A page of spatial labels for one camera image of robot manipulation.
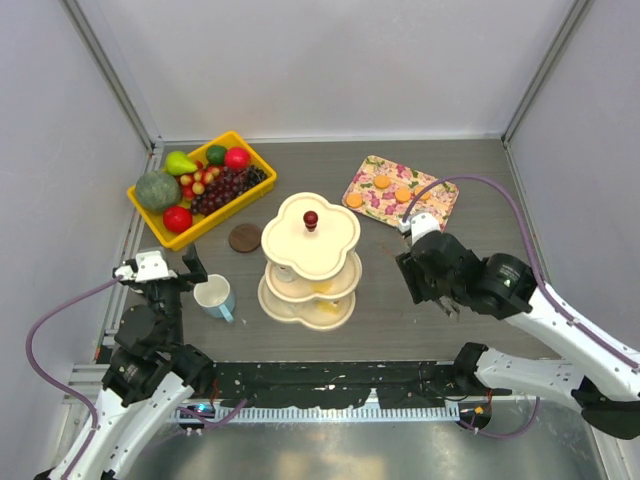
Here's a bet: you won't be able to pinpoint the yellow dome cake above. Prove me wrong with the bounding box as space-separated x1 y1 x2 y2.
312 281 333 294

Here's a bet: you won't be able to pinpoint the red apple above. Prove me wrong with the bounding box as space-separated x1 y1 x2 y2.
224 147 251 170
163 206 193 234

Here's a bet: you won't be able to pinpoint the green melon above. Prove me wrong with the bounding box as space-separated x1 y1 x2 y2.
135 170 182 213

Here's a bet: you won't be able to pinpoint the blue white mug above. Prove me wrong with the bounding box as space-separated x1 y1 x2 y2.
193 274 236 323

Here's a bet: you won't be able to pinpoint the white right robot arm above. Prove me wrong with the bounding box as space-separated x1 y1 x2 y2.
395 231 639 440

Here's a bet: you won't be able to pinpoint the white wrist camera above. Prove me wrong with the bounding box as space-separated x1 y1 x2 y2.
112 248 177 284
397 212 441 246

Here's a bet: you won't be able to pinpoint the cream three-tier cake stand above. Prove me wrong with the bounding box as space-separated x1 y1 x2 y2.
257 192 363 332

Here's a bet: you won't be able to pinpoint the floral serving tray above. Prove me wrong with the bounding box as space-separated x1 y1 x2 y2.
342 155 459 229

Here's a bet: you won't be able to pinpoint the yellow swiss roll cake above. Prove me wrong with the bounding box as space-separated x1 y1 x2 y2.
315 300 341 316

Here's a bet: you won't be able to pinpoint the white cable duct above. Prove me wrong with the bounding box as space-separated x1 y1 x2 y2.
231 403 460 424

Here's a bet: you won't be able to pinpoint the metal serving tongs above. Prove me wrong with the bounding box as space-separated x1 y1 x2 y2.
438 297 460 323

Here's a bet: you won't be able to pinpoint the red apple back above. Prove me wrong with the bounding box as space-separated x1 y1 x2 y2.
224 147 251 170

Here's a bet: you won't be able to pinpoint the green lime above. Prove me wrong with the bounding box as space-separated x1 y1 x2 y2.
205 144 227 166

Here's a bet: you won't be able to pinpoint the red apple front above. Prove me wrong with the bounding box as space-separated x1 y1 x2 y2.
163 206 193 234

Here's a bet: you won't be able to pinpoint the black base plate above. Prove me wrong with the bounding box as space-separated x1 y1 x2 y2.
215 361 487 410

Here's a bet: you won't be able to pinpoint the grey white cream cake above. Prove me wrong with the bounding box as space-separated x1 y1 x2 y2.
274 265 296 283

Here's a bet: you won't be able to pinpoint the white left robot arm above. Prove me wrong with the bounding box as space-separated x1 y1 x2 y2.
39 245 216 479

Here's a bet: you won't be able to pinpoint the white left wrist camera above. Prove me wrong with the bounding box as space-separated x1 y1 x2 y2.
112 248 177 284

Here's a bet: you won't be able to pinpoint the orange biscuit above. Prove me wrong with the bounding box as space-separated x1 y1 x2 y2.
345 193 363 209
394 187 412 203
373 175 391 190
413 187 431 201

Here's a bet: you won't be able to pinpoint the brown round coaster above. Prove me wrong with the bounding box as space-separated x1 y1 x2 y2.
228 223 262 253

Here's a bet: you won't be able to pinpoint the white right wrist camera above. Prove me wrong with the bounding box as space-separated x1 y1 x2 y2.
397 212 441 246

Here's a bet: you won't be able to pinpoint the green pear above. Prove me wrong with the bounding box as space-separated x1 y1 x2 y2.
165 151 199 176

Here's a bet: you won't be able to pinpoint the purple grape bunch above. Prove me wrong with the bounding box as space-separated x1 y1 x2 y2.
189 165 267 216

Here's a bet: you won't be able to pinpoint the red yellow cherries cluster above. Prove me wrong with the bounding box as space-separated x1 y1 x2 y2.
177 166 221 201

